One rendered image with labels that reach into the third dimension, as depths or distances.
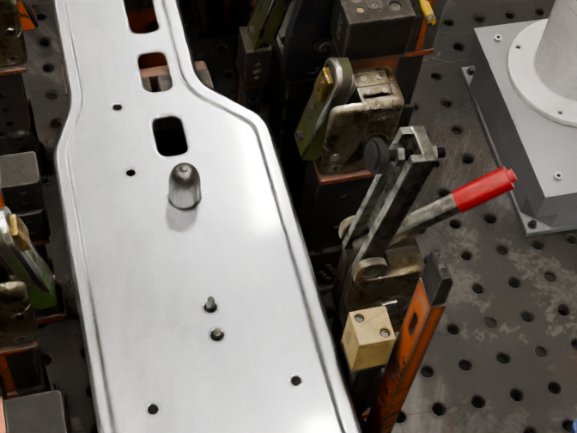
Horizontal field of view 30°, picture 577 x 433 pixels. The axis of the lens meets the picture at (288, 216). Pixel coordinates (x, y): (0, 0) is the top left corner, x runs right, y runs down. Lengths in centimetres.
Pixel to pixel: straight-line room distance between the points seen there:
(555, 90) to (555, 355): 35
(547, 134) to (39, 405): 77
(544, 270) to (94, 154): 64
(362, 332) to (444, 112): 68
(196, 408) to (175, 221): 20
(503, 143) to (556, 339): 28
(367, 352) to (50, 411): 29
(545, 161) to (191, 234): 55
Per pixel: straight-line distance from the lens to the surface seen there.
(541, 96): 148
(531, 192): 144
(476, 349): 137
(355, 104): 107
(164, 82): 117
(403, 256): 100
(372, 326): 94
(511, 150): 148
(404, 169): 86
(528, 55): 152
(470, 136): 155
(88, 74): 117
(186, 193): 104
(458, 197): 95
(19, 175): 111
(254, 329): 100
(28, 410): 100
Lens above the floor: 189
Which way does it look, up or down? 57 degrees down
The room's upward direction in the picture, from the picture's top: 9 degrees clockwise
